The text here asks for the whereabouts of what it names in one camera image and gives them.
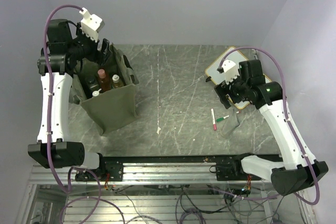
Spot amber liquid clear bottle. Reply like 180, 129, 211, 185
112, 74, 124, 89

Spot red whiteboard marker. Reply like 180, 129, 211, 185
211, 108, 217, 131

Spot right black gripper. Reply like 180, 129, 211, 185
214, 69, 250, 108

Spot yellow-green pump bottle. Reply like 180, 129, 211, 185
92, 89, 101, 97

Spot tangled floor cables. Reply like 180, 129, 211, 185
57, 182, 289, 224

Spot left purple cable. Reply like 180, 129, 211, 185
43, 4, 127, 224

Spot orange bottle pink cap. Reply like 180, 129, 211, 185
97, 69, 112, 92

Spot aluminium mounting rail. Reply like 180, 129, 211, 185
27, 154, 316, 185

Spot green whiteboard marker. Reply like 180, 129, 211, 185
216, 115, 229, 122

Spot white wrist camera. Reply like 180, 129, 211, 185
217, 60, 240, 84
79, 8, 105, 42

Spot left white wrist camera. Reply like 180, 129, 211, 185
79, 8, 105, 42

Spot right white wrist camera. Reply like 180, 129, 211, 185
217, 60, 240, 84

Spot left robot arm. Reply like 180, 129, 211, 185
28, 17, 107, 180

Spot tall clear square bottle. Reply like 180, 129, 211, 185
85, 76, 100, 93

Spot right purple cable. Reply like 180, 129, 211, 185
219, 47, 321, 206

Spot clear plastic cup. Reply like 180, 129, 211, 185
220, 114, 240, 138

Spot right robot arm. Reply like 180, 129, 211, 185
215, 60, 329, 196

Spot olive canvas bag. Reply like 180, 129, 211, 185
72, 45, 139, 136

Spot yellow-framed whiteboard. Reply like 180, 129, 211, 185
205, 47, 282, 109

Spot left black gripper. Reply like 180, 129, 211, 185
69, 22, 113, 66

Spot purple cable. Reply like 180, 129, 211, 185
43, 4, 127, 224
219, 47, 321, 206

